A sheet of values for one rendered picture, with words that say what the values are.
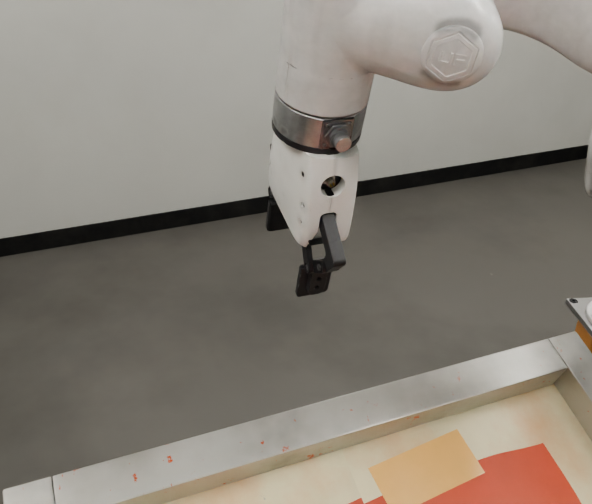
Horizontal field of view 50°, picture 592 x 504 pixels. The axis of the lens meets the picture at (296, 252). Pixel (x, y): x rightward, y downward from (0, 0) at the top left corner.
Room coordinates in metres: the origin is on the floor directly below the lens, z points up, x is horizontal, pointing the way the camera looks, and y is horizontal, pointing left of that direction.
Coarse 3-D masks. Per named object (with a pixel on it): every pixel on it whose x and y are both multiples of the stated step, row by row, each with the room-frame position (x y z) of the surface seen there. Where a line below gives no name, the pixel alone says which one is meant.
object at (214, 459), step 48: (576, 336) 0.55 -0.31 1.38; (384, 384) 0.47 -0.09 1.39; (432, 384) 0.48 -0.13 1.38; (480, 384) 0.49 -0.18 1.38; (528, 384) 0.50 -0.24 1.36; (576, 384) 0.50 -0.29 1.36; (240, 432) 0.41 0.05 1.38; (288, 432) 0.42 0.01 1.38; (336, 432) 0.42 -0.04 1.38; (384, 432) 0.45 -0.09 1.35; (48, 480) 0.36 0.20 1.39; (96, 480) 0.36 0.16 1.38; (144, 480) 0.37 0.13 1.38; (192, 480) 0.37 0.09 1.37
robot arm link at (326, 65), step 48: (288, 0) 0.46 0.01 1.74; (336, 0) 0.44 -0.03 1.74; (384, 0) 0.44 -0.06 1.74; (432, 0) 0.43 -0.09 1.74; (480, 0) 0.44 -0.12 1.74; (288, 48) 0.47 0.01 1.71; (336, 48) 0.45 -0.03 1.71; (384, 48) 0.44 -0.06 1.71; (432, 48) 0.43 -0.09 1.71; (480, 48) 0.43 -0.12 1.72; (288, 96) 0.47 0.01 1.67; (336, 96) 0.46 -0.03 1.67
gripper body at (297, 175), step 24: (288, 144) 0.48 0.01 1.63; (288, 168) 0.50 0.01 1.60; (312, 168) 0.47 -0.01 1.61; (336, 168) 0.47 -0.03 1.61; (288, 192) 0.50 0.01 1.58; (312, 192) 0.47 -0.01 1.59; (336, 192) 0.48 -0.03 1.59; (288, 216) 0.51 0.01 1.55; (312, 216) 0.47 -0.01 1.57; (336, 216) 0.48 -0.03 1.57
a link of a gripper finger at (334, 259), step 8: (328, 216) 0.48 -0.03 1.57; (320, 224) 0.48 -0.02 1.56; (328, 224) 0.47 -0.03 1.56; (336, 224) 0.48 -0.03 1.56; (328, 232) 0.47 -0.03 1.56; (336, 232) 0.47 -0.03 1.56; (328, 240) 0.47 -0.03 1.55; (336, 240) 0.47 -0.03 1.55; (328, 248) 0.46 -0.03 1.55; (336, 248) 0.46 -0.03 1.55; (328, 256) 0.46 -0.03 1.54; (336, 256) 0.46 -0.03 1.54; (344, 256) 0.46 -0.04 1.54; (328, 264) 0.46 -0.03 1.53; (336, 264) 0.45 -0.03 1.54; (344, 264) 0.46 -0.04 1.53
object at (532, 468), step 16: (528, 448) 0.45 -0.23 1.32; (544, 448) 0.46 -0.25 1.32; (480, 464) 0.43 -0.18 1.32; (496, 464) 0.44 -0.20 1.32; (512, 464) 0.44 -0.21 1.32; (528, 464) 0.44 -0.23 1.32; (544, 464) 0.44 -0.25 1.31; (480, 480) 0.42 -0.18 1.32; (496, 480) 0.42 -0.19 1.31; (512, 480) 0.42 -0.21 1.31; (528, 480) 0.42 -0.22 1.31; (544, 480) 0.42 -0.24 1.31; (560, 480) 0.43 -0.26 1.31; (448, 496) 0.40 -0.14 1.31; (464, 496) 0.40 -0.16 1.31; (480, 496) 0.40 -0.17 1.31; (496, 496) 0.41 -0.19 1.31; (512, 496) 0.41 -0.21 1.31; (528, 496) 0.41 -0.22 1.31; (544, 496) 0.41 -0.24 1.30; (560, 496) 0.41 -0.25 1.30; (576, 496) 0.41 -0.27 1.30
